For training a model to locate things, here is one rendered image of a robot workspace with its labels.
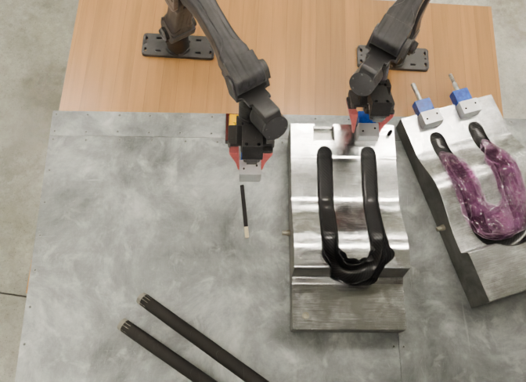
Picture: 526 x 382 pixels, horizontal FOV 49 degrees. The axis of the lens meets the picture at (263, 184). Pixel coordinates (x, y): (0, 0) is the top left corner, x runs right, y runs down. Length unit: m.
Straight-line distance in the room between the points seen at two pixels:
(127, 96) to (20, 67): 1.17
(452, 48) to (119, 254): 1.08
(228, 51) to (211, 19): 0.07
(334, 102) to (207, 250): 0.53
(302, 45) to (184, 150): 0.46
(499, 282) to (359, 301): 0.32
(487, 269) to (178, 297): 0.72
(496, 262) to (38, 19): 2.17
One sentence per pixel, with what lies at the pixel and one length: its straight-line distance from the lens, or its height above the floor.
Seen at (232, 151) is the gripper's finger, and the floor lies 1.02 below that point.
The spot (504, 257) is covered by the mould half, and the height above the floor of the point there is 0.91.
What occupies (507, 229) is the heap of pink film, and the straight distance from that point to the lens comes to 1.49.
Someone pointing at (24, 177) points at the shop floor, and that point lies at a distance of 2.50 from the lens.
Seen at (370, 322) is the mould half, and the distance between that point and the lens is 1.38.
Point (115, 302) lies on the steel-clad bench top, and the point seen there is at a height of 0.80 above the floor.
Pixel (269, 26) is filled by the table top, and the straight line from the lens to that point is 1.71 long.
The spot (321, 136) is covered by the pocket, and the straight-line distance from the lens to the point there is 1.48.
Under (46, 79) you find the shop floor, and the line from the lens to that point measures 2.67.
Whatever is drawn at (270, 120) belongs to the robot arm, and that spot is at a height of 1.17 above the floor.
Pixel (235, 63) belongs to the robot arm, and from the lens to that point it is 1.17.
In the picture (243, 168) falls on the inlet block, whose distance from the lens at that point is 1.34.
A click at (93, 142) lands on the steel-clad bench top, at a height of 0.80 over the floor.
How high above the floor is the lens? 2.20
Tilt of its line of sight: 70 degrees down
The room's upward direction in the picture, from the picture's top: 5 degrees clockwise
